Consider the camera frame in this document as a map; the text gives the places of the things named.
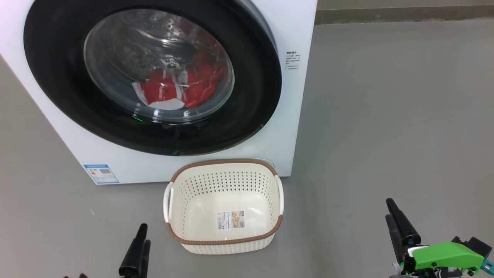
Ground white front-load washing machine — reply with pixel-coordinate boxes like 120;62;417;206
0;0;318;185

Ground red and white shirt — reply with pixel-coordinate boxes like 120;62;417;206
132;68;189;110

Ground black round glass washer door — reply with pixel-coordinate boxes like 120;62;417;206
23;0;282;157

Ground red shorts with white stitching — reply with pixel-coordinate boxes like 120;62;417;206
181;52;226;109

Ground blue energy label sticker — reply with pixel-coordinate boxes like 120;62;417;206
84;164;119;185

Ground cream perforated laundry basket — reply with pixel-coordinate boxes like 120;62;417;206
163;159;284;255

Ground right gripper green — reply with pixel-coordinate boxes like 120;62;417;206
386;198;485;278

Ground round white filter cover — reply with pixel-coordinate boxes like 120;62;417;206
251;158;275;170

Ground steel washer drum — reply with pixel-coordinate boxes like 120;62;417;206
87;10;232;120

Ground product label sticker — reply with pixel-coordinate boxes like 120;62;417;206
217;210;245;231

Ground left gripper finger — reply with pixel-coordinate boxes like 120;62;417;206
119;223;148;278
137;240;151;278

